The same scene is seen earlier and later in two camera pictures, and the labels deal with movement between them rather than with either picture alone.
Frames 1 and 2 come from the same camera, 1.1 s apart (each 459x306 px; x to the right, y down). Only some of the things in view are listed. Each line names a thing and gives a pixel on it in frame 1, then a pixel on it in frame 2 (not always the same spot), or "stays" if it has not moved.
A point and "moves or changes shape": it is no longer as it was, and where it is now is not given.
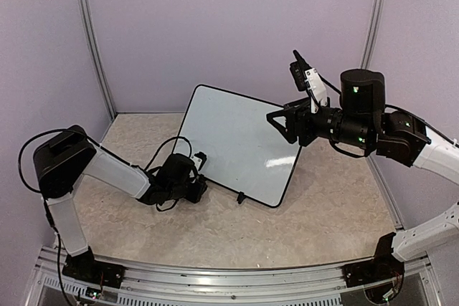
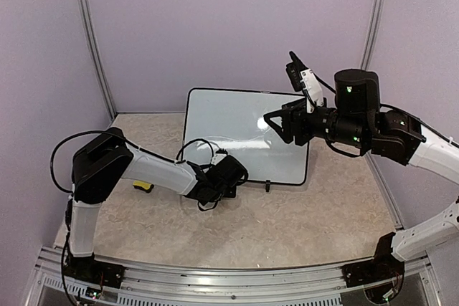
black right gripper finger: x=297 y=103 stays
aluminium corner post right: x=376 y=15 stays
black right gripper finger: x=290 y=130 stays
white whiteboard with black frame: x=244 y=153 moves or changes shape
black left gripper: x=201 y=188 → x=231 y=193
